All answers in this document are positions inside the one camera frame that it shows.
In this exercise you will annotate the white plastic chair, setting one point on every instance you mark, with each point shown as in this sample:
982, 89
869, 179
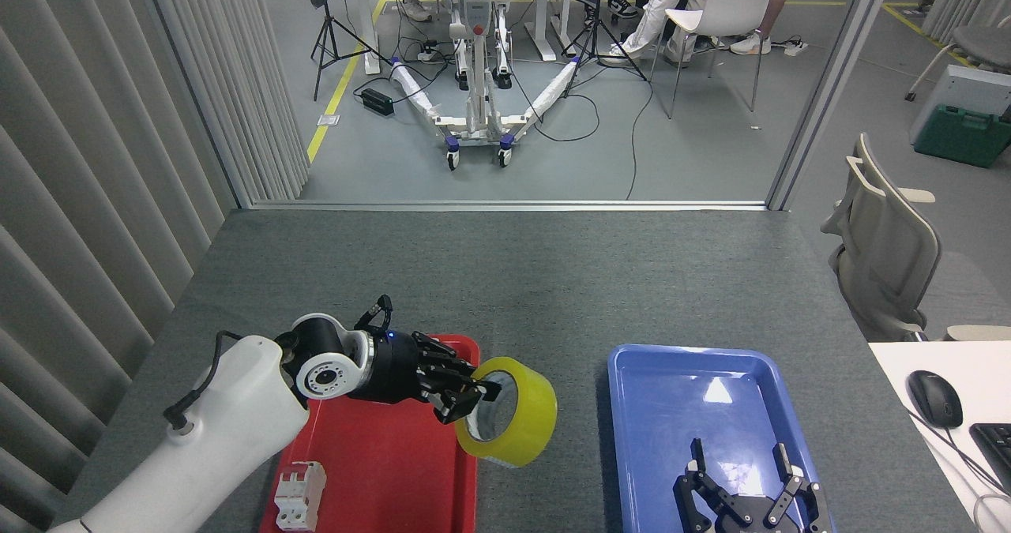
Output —
738, 0

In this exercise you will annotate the blue plastic tray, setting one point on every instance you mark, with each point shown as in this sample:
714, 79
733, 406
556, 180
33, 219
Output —
671, 414

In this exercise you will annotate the white circuit breaker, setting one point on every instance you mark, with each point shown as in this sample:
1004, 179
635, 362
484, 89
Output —
300, 495

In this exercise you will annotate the red plastic tray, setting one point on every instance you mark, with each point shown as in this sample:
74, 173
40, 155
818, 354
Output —
379, 470

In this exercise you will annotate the grey padded chair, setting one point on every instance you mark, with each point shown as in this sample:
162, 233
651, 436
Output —
983, 43

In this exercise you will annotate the beige office chair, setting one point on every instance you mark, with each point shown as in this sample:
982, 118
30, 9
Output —
885, 257

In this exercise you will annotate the beige chair armrest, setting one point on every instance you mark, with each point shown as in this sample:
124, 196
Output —
979, 332

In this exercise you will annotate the black tripod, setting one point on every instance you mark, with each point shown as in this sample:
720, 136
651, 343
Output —
328, 28
596, 35

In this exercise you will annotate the black power brick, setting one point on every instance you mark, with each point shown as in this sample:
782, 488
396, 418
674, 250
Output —
377, 102

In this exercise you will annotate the green plastic case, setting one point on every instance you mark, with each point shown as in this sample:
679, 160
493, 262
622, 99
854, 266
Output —
960, 134

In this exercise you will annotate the white desk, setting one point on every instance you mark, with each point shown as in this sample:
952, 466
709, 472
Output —
940, 478

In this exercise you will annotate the black keyboard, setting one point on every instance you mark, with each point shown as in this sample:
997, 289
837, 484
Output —
997, 450

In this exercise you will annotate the yellow tape roll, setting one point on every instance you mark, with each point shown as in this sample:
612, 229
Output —
529, 407

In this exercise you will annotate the person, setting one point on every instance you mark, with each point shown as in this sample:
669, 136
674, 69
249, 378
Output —
417, 10
770, 12
659, 4

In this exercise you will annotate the table with dark cloth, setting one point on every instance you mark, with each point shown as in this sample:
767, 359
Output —
545, 12

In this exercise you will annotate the black computer mouse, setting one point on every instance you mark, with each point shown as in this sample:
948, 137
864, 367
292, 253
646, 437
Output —
934, 399

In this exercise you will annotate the grey equipment box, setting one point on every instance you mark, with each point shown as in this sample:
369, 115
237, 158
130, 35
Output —
967, 87

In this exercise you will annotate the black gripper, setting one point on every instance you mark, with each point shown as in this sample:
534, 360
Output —
395, 367
746, 517

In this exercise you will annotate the white stand on wheels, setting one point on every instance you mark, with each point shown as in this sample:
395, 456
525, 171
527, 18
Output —
478, 83

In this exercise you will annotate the white power strip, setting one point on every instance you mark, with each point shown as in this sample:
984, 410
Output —
430, 53
796, 48

